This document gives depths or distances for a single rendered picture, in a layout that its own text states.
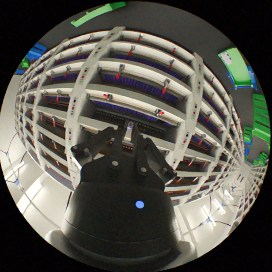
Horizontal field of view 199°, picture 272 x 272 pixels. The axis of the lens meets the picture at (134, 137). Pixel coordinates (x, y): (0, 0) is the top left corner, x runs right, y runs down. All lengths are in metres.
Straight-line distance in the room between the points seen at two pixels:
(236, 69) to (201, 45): 0.33
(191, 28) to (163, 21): 0.19
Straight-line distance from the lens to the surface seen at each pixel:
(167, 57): 0.62
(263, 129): 1.08
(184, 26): 0.79
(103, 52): 0.60
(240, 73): 0.93
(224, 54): 0.82
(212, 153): 1.12
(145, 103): 0.40
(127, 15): 0.85
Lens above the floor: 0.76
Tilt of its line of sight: 15 degrees up
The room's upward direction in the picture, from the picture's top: 162 degrees counter-clockwise
